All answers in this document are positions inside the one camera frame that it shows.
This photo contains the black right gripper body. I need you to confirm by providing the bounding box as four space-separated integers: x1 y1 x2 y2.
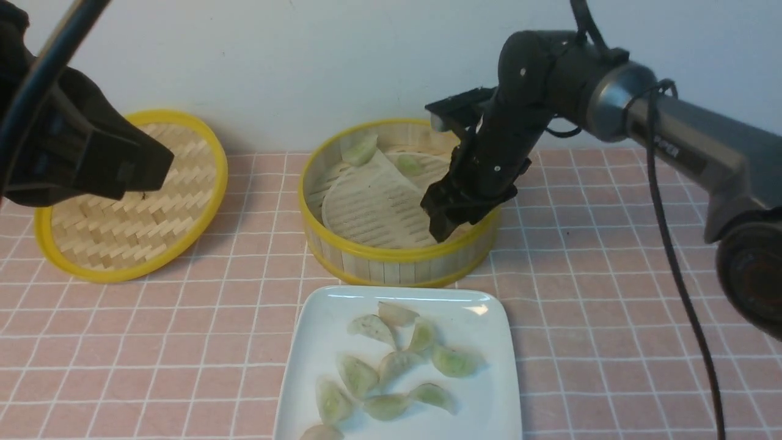
420 143 532 243

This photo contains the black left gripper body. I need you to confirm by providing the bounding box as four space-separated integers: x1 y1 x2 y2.
1 1 174 208

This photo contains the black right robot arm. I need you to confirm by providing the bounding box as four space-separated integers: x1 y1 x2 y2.
421 31 781 339

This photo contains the pale dumpling plate top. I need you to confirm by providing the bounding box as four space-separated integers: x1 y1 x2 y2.
378 301 419 328

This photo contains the green dumpling plate upper middle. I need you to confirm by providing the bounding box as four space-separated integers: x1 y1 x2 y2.
407 317 437 353

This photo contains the green dumpling plate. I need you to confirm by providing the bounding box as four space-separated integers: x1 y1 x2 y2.
378 350 424 387
431 345 483 378
362 394 412 422
337 354 379 400
407 317 437 353
407 383 457 415

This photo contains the pale dumpling plate upper left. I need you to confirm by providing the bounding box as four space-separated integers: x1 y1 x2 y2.
346 314 397 350

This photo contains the green dumpling plate centre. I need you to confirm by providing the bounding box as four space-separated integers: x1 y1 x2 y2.
378 350 424 387

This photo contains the white square plate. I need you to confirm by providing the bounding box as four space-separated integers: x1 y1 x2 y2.
273 286 522 439

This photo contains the green dumpling plate lower right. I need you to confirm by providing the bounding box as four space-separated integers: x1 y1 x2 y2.
407 383 457 415

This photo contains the green dumpling plate left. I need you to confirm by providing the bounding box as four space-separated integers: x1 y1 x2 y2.
337 354 379 400

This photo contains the green dumpling plate lower middle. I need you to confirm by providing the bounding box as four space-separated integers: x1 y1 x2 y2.
362 394 412 422

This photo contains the bamboo steamer lid yellow rim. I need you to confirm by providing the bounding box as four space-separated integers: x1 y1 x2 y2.
34 109 228 284

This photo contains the white steamer liner cloth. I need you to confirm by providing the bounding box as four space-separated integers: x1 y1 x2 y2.
307 145 448 250

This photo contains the bamboo steamer basket yellow rim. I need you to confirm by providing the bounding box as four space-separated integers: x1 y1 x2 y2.
297 118 501 287

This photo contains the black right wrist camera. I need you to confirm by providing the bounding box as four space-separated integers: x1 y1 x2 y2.
424 87 496 138

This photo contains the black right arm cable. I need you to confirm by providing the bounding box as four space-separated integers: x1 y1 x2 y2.
568 0 728 440

